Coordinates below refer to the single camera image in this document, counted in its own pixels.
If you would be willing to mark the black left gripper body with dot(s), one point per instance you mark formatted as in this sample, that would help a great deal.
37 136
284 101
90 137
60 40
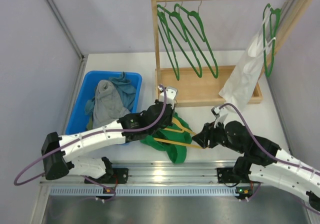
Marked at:
169 113

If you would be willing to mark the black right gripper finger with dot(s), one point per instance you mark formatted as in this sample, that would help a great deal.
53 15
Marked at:
206 130
201 140

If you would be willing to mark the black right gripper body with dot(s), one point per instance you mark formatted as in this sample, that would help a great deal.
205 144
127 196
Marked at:
223 140

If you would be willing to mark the yellow hanger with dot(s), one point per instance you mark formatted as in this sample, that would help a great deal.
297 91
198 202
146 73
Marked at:
182 129

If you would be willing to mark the green tank top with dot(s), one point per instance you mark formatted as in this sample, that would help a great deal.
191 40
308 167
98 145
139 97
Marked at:
176 153

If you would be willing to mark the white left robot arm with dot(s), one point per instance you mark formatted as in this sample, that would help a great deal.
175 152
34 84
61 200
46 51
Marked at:
64 155

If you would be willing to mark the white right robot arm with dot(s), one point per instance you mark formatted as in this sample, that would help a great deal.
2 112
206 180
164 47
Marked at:
262 161

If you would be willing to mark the white tank top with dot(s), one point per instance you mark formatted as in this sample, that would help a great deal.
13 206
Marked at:
239 87

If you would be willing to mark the green hanger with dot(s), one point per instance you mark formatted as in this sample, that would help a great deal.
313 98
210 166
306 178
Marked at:
167 41
184 33
202 35

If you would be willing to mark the green hanger far left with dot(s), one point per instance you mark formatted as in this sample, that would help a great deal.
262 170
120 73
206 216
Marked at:
167 41

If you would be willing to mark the green hanger right end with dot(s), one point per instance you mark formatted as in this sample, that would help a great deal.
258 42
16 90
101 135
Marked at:
270 23

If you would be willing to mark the teal blue garment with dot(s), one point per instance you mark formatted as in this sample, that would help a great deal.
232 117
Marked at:
126 91

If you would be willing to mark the grey garment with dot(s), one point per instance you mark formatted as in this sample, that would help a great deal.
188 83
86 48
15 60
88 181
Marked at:
108 105

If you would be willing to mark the wooden clothes rack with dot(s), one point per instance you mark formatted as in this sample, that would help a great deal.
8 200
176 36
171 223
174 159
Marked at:
204 91

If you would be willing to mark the blue plastic bin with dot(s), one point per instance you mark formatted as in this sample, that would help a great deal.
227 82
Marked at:
78 120

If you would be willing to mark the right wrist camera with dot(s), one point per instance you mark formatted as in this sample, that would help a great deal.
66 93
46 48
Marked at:
220 115

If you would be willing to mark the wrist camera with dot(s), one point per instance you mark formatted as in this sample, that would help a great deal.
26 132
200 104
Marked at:
171 94
220 115

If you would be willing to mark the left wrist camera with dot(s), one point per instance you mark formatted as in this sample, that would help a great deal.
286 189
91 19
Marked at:
171 94

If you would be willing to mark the aluminium mounting rail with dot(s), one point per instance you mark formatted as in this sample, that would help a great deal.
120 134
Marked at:
156 179

